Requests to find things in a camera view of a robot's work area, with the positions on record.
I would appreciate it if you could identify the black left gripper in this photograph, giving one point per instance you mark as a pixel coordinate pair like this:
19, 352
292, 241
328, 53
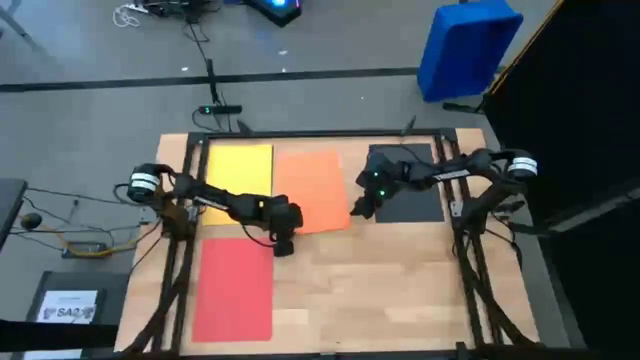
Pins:
272, 215

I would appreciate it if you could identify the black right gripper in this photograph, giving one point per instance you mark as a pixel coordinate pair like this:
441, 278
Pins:
385, 182

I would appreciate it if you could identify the black paper sheet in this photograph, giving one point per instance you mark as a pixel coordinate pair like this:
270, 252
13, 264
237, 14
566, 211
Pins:
415, 210

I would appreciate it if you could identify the orange paper sheet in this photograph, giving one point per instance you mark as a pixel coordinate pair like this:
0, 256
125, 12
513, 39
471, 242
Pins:
310, 190

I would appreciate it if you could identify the yellow paper sheet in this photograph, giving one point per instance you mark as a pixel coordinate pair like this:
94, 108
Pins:
240, 165

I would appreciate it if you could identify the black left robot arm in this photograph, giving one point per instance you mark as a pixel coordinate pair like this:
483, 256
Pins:
220, 197

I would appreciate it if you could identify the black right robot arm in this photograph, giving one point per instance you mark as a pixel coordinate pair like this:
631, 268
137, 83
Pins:
450, 172

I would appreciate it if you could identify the white paper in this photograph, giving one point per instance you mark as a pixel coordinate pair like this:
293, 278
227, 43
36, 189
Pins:
50, 356

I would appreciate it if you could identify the red paper sheet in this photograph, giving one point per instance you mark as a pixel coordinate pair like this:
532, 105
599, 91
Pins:
232, 290

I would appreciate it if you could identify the silver mounting plate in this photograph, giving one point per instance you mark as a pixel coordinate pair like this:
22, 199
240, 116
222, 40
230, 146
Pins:
457, 207

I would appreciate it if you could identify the black stand foot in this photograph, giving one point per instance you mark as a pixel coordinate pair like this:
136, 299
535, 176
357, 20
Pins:
462, 107

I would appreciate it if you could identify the black floor tape line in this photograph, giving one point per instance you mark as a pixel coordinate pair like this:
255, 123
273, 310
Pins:
300, 76

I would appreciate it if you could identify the black hub green light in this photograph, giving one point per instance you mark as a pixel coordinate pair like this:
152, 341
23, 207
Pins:
225, 109

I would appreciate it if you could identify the blue plastic crate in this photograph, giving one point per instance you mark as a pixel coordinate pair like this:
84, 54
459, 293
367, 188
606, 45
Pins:
465, 55

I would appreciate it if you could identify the black floor power box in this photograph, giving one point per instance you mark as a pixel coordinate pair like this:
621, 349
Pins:
82, 247

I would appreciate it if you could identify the black computer tower blue light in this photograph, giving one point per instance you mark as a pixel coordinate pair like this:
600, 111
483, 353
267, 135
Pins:
285, 17

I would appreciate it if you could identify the white printed label sheet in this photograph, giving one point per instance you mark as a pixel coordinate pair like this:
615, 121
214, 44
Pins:
65, 302

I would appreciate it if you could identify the grey metal base bar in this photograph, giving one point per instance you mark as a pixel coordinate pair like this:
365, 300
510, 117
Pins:
590, 215

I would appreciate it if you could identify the black bar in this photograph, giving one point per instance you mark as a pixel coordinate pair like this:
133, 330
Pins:
50, 336

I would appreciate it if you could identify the black partition panel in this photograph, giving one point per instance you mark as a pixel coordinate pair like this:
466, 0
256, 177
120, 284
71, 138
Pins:
590, 75

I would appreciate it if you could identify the white power strip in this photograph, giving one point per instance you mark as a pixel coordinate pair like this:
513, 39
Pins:
136, 7

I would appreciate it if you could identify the grey chair leg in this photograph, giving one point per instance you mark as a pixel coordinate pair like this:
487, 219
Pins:
20, 31

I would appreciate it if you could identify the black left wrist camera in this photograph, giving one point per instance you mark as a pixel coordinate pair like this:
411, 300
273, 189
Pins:
292, 217

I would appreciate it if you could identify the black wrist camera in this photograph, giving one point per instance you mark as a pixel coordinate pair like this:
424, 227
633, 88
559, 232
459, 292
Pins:
379, 162
292, 217

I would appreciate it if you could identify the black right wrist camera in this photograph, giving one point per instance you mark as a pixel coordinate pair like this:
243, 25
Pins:
379, 162

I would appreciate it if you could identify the black metal table frame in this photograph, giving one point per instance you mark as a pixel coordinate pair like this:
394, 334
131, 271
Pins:
325, 134

